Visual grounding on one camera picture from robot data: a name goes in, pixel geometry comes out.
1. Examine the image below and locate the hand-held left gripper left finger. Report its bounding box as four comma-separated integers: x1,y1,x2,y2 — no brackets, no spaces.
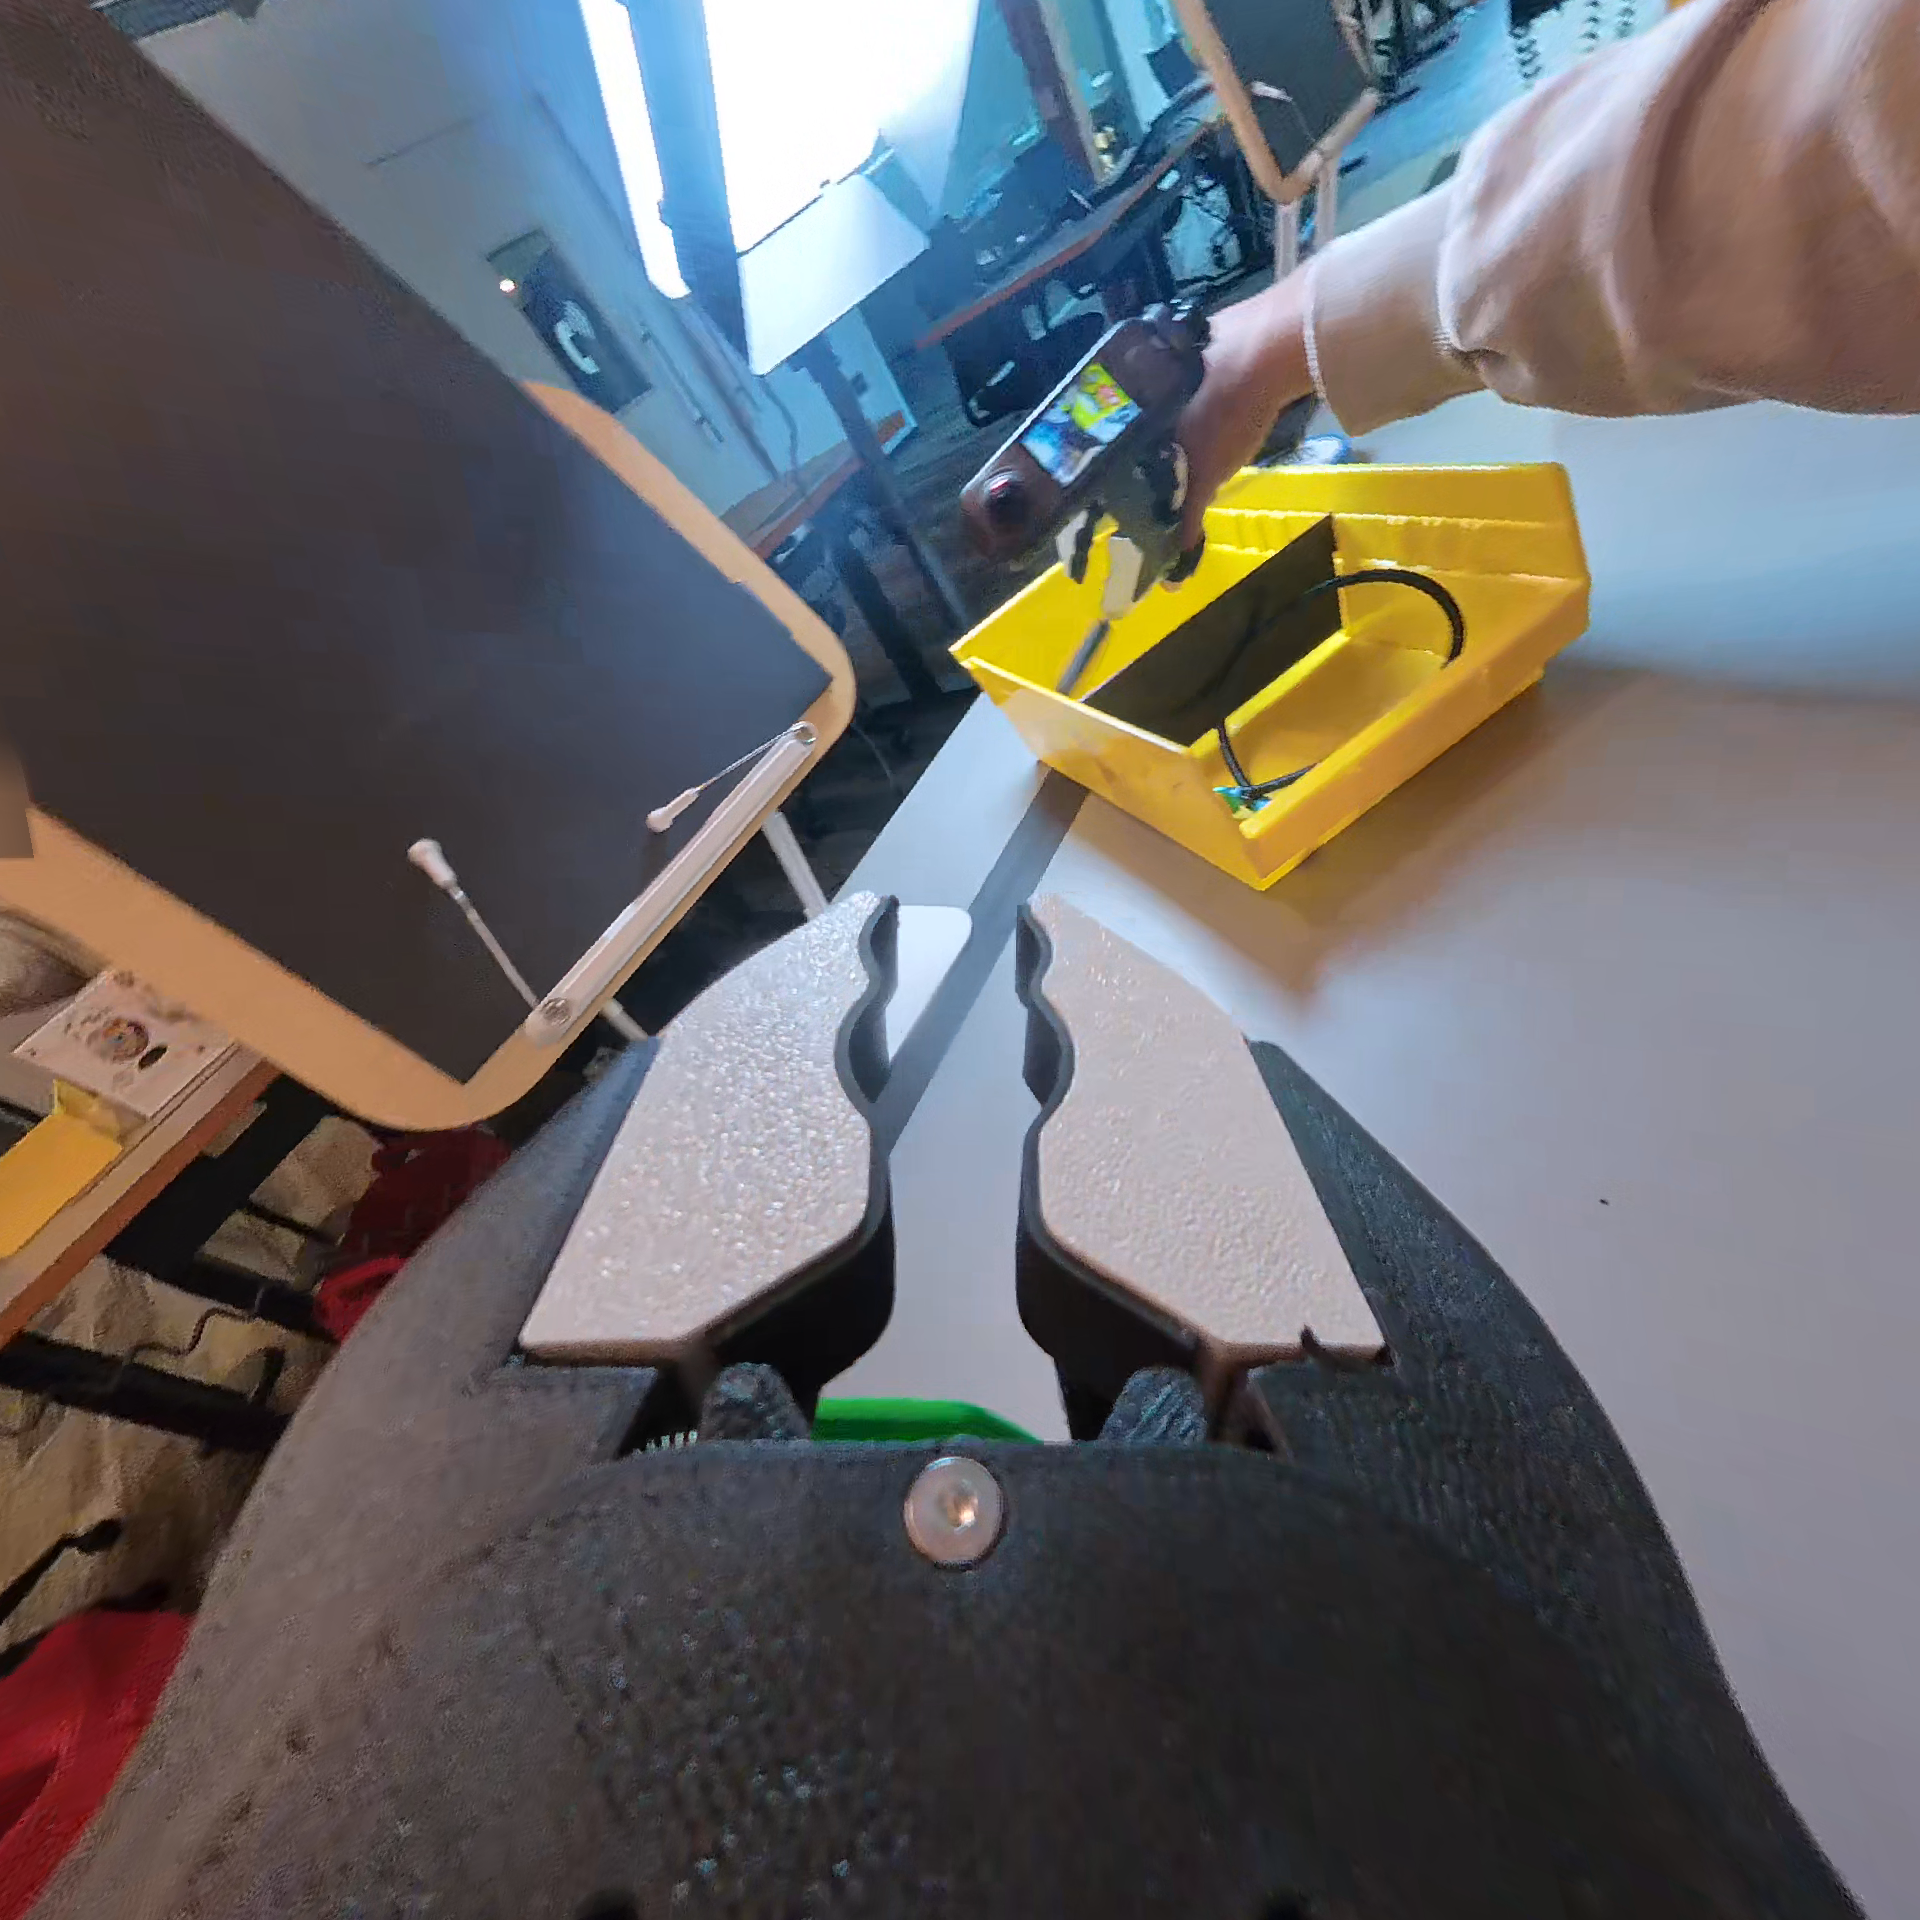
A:
518,891,902,1395

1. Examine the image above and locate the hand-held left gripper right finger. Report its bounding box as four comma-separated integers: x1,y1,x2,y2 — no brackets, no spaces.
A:
1012,891,1391,1401

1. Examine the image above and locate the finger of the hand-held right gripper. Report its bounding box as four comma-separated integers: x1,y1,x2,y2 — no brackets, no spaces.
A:
1055,517,1166,711

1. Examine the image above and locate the black HDMI cable green plug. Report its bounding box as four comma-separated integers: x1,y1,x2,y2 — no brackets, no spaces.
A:
1208,561,1470,817

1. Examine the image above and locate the yellow plastic bin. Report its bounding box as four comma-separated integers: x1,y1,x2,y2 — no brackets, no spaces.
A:
950,457,1594,895

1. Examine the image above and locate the person's right forearm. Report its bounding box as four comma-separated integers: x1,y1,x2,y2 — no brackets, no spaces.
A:
1301,0,1920,441

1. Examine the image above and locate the person's right hand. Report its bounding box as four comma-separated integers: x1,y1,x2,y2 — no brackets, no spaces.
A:
1157,271,1327,579

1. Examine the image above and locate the black bin divider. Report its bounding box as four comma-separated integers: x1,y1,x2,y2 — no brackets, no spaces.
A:
1073,515,1345,752

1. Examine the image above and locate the white tipped pin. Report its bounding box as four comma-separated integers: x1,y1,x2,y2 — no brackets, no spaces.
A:
409,841,559,1022
641,726,821,837

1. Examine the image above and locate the black panel with wooden rim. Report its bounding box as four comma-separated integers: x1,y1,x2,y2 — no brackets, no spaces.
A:
1169,0,1386,206
0,0,860,1134

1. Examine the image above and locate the bright softbox light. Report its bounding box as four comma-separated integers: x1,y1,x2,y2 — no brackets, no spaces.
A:
580,0,984,380

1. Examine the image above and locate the wooden beam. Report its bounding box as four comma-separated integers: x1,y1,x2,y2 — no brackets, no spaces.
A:
0,1052,287,1336

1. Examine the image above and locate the white paper label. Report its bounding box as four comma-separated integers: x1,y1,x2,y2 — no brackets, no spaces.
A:
8,964,234,1119

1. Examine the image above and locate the red chair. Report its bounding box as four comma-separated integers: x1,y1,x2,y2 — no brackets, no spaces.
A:
0,1600,197,1920

